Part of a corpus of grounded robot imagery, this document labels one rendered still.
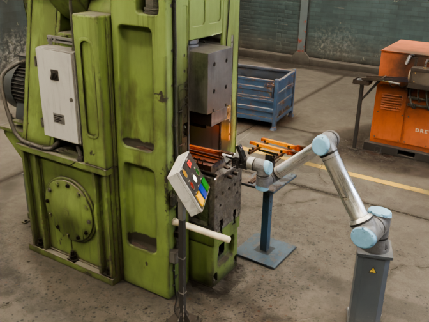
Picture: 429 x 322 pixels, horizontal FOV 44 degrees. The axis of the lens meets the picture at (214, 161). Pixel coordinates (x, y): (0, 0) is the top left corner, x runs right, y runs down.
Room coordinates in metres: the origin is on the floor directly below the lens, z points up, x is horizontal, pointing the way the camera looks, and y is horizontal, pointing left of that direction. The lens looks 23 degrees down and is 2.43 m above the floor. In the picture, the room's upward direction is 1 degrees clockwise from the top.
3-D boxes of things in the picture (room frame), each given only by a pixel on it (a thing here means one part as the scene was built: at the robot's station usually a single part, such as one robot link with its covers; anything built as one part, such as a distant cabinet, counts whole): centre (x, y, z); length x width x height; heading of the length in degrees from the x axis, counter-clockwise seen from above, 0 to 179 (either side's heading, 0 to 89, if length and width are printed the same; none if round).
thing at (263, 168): (3.30, -0.33, 1.02); 0.12 x 0.09 x 0.10; 58
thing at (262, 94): (7.55, -0.47, 0.36); 1.20 x 0.80 x 0.72; 63
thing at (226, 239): (3.12, 0.08, 0.62); 0.44 x 0.05 x 0.05; 58
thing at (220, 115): (3.57, 0.15, 1.32); 0.42 x 0.20 x 0.10; 58
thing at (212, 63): (3.60, 0.13, 1.56); 0.42 x 0.39 x 0.40; 58
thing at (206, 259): (3.62, 0.13, 0.23); 0.55 x 0.37 x 0.47; 58
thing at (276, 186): (3.86, -0.44, 0.67); 0.40 x 0.30 x 0.02; 146
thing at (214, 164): (3.57, 0.15, 0.96); 0.42 x 0.20 x 0.09; 58
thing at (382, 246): (2.98, -1.05, 0.65); 0.19 x 0.19 x 0.10
